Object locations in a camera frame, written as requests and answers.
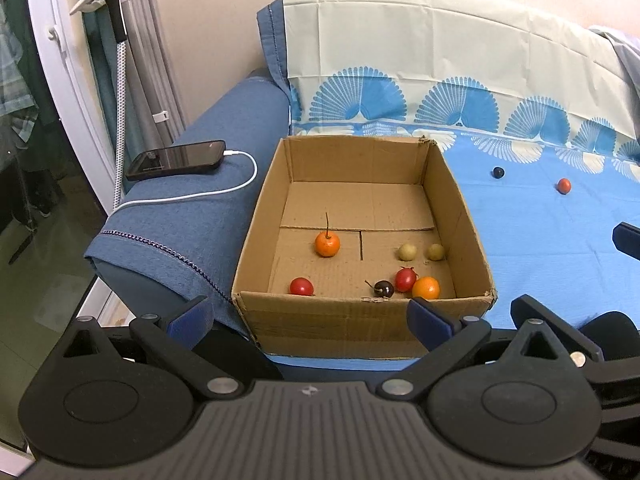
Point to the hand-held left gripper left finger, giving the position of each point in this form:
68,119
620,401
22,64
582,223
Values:
190,317

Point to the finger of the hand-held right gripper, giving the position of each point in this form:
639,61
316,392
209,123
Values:
628,240
560,332

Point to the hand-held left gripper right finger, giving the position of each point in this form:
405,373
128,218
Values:
429,318

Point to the small orange fruit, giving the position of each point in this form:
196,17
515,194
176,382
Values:
426,288
564,186

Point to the small red tomato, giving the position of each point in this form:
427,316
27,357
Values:
405,280
302,286

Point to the dark purple cherry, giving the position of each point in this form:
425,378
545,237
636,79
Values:
385,288

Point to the beige round fruit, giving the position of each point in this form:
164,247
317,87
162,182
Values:
407,252
435,252

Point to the cardboard box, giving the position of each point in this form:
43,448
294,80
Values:
350,322

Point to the orange fruit with stem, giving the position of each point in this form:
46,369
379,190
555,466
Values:
327,246

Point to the blue fan-print sheet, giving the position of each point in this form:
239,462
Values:
525,260

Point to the blue sofa armrest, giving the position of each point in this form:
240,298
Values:
200,230

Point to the small dark blue berry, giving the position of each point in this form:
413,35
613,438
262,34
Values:
498,173

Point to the black smartphone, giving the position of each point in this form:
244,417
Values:
175,160

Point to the grey cloth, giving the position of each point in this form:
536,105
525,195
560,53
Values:
622,55

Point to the blue sofa back cushion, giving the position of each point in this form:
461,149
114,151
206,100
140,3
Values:
275,60

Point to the plaid garment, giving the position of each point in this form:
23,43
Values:
15,75

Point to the white door frame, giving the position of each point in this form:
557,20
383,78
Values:
65,85

